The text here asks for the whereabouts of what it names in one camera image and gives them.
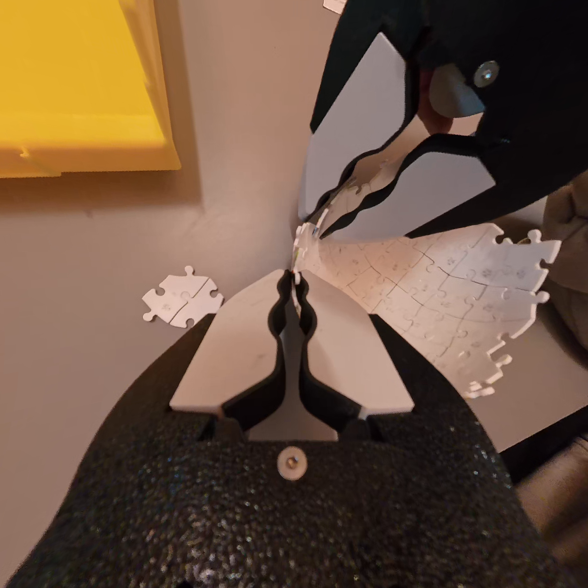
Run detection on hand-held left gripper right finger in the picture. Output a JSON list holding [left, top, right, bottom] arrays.
[[296, 276, 414, 433]]

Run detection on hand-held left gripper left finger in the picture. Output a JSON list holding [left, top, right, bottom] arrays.
[[170, 269, 295, 431]]

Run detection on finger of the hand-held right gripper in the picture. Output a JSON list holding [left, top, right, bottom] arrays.
[[298, 32, 408, 221], [319, 134, 498, 243]]

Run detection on partly built puzzle ball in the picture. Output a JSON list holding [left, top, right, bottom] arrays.
[[293, 156, 562, 399]]

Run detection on curved jigsaw puzzle piece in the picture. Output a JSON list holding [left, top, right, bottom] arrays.
[[292, 209, 329, 277]]

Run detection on person's right forearm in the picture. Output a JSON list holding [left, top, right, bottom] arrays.
[[542, 181, 588, 352]]

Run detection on joined pair of puzzle pieces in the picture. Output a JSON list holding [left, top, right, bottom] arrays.
[[141, 266, 225, 330]]

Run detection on person's right hand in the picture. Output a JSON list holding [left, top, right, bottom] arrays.
[[419, 69, 456, 135]]

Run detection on yellow plastic bin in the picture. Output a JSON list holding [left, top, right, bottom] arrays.
[[0, 0, 181, 179]]

